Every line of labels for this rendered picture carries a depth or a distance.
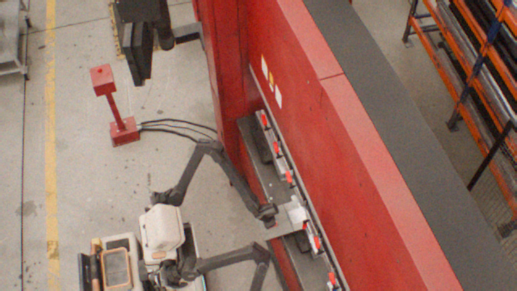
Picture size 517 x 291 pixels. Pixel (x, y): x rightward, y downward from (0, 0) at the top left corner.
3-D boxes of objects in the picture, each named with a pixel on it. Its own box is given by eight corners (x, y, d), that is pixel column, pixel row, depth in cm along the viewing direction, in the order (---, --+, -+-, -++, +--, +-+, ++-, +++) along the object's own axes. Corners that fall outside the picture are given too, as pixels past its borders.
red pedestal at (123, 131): (109, 129, 460) (81, 67, 390) (136, 122, 464) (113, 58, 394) (112, 147, 449) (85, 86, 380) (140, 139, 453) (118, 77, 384)
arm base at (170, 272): (161, 263, 265) (166, 285, 259) (173, 258, 262) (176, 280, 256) (174, 266, 272) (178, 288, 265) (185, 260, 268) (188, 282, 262)
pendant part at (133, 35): (139, 35, 349) (128, -5, 319) (156, 35, 349) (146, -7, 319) (134, 87, 325) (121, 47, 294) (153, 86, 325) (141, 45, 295)
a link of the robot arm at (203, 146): (200, 130, 266) (195, 140, 257) (224, 141, 268) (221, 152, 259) (170, 191, 289) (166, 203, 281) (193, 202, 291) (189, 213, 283)
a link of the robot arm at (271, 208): (250, 197, 284) (248, 208, 277) (269, 191, 280) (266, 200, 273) (261, 213, 289) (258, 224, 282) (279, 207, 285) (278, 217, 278)
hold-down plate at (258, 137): (250, 128, 351) (250, 125, 348) (258, 125, 352) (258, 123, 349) (265, 164, 335) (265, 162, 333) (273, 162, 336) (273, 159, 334)
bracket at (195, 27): (172, 35, 362) (171, 28, 356) (206, 27, 366) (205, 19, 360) (187, 76, 342) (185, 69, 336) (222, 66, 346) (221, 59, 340)
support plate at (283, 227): (253, 214, 304) (253, 213, 303) (296, 200, 308) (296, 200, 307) (263, 241, 295) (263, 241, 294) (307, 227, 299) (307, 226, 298)
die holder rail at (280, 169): (255, 120, 354) (254, 111, 346) (263, 117, 355) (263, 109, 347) (281, 181, 329) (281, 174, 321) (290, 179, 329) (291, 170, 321)
